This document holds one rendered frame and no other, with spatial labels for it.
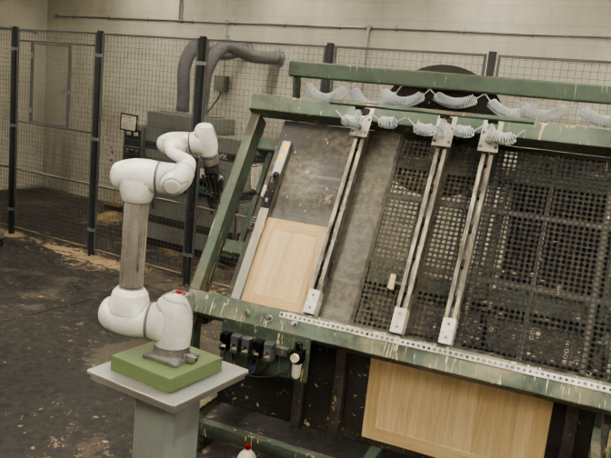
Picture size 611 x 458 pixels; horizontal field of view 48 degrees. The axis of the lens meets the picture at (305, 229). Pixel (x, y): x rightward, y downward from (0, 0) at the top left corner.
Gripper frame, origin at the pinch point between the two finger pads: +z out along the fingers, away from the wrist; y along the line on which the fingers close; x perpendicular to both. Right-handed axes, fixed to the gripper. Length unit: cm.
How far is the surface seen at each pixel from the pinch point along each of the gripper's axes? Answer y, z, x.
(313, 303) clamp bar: -57, 44, 12
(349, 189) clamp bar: -57, 7, -40
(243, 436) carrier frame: -28, 113, 52
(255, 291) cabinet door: -22, 47, 10
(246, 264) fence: -13.1, 38.4, 1.5
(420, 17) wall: 63, 75, -538
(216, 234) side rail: 10.1, 30.0, -7.7
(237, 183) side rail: 10.4, 12.6, -35.7
